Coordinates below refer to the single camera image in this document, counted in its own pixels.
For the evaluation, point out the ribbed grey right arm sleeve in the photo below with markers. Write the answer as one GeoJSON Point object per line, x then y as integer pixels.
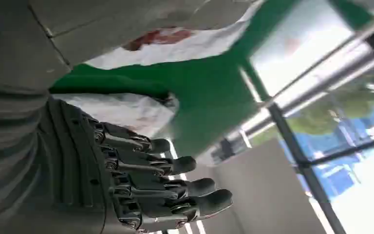
{"type": "Point", "coordinates": [9, 145]}

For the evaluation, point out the silver window rail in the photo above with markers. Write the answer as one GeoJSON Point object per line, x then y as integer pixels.
{"type": "Point", "coordinates": [319, 86]}

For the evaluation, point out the dark window frame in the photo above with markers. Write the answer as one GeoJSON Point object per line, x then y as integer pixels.
{"type": "Point", "coordinates": [290, 142]}

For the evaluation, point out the white parcel with red print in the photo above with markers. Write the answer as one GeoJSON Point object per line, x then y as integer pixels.
{"type": "Point", "coordinates": [187, 45]}

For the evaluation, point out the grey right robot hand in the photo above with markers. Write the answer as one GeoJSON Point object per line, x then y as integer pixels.
{"type": "Point", "coordinates": [77, 168]}

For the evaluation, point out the green plastic crate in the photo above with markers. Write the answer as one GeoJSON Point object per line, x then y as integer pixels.
{"type": "Point", "coordinates": [212, 93]}

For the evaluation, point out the crumpled grey-white parcel bag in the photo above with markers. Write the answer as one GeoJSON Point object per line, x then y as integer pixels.
{"type": "Point", "coordinates": [125, 109]}

